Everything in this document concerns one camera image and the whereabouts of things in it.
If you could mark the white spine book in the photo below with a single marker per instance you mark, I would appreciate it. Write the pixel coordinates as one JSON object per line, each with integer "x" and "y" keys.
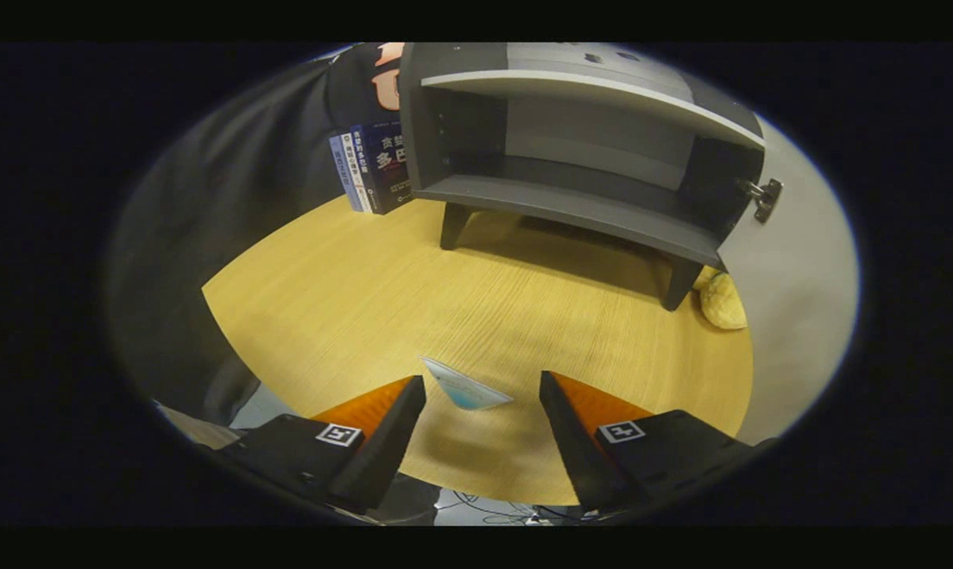
{"x": 358, "y": 170}

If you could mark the clear blue plastic cup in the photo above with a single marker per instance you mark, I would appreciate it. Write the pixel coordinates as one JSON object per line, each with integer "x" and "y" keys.
{"x": 465, "y": 387}

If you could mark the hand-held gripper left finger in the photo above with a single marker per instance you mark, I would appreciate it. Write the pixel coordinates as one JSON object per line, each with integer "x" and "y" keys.
{"x": 386, "y": 450}

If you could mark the dark grey cabinet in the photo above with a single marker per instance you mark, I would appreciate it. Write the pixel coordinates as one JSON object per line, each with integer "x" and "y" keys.
{"x": 571, "y": 205}

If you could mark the black backdrop cloth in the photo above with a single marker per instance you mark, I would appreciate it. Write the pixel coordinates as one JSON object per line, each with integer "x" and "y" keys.
{"x": 208, "y": 205}

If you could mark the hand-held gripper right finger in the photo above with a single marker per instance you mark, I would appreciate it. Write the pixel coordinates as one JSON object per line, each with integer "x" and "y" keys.
{"x": 575, "y": 442}

